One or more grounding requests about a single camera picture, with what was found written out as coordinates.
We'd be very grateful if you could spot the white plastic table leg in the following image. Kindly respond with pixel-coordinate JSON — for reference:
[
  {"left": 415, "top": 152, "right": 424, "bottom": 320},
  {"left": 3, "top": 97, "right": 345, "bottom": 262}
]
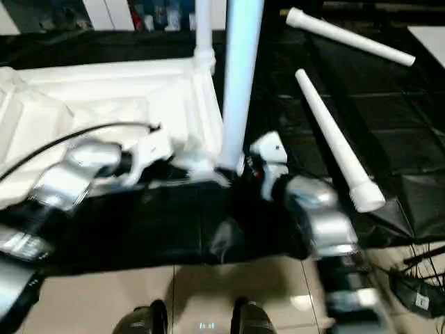
[
  {"left": 294, "top": 68, "right": 387, "bottom": 214},
  {"left": 193, "top": 0, "right": 216, "bottom": 74},
  {"left": 217, "top": 0, "right": 266, "bottom": 173},
  {"left": 285, "top": 7, "right": 416, "bottom": 68}
]

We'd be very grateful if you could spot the white plastic table top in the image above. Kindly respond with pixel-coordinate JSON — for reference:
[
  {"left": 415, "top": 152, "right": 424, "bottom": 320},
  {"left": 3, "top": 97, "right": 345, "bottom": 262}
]
[{"left": 0, "top": 57, "right": 241, "bottom": 209}]

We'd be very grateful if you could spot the black work mat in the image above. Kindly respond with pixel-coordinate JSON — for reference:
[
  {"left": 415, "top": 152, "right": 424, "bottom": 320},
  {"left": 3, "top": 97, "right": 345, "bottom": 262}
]
[{"left": 0, "top": 0, "right": 445, "bottom": 276}]

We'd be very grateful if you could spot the white cabinet with glass doors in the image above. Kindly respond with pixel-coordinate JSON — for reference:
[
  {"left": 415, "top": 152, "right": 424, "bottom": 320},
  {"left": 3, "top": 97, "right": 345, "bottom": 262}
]
[{"left": 0, "top": 0, "right": 230, "bottom": 34}]

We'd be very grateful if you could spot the black metal bar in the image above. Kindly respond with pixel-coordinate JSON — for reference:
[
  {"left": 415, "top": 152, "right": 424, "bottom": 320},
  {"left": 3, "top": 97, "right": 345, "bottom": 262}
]
[{"left": 320, "top": 0, "right": 445, "bottom": 15}]

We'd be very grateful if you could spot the black box white label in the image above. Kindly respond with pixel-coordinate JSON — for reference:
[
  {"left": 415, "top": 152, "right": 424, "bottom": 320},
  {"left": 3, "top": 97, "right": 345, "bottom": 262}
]
[{"left": 410, "top": 292, "right": 435, "bottom": 314}]

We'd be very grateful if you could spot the white flat panel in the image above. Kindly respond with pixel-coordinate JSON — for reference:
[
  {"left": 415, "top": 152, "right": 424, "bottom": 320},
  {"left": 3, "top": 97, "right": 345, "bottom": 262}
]
[{"left": 407, "top": 25, "right": 445, "bottom": 70}]

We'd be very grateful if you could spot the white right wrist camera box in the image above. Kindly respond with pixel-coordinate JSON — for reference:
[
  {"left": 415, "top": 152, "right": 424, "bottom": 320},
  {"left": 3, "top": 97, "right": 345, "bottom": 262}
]
[{"left": 249, "top": 132, "right": 290, "bottom": 202}]

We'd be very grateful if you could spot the black left wrist camera cable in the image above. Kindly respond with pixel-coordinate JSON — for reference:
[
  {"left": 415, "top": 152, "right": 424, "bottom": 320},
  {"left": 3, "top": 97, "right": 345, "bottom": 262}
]
[{"left": 0, "top": 122, "right": 162, "bottom": 183}]

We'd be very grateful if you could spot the black folding stand frame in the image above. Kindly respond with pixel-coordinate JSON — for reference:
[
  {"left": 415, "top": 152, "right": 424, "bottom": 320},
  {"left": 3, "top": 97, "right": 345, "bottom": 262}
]
[{"left": 402, "top": 242, "right": 445, "bottom": 271}]

